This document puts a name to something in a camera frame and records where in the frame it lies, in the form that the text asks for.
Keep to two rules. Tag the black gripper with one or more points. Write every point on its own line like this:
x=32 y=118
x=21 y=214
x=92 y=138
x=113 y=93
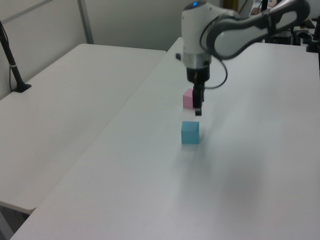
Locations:
x=198 y=73

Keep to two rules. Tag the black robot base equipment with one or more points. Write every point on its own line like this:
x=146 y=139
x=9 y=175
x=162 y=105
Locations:
x=285 y=36

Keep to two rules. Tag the white grey Franka robot arm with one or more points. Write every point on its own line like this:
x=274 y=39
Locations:
x=193 y=32

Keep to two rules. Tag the pink cube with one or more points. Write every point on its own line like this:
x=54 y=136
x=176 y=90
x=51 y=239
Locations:
x=188 y=100

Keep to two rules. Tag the blue cube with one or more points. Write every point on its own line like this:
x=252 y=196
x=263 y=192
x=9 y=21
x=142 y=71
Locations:
x=190 y=133

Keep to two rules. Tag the small black table clip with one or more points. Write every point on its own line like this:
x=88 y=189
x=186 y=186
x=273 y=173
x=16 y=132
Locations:
x=178 y=56

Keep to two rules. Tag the black table clamp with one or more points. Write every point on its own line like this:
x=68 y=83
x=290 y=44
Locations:
x=313 y=43

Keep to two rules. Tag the grey metal partition post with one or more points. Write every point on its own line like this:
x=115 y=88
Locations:
x=86 y=22

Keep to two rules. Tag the black camera stand pole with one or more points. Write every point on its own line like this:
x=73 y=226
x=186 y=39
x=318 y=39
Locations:
x=13 y=70

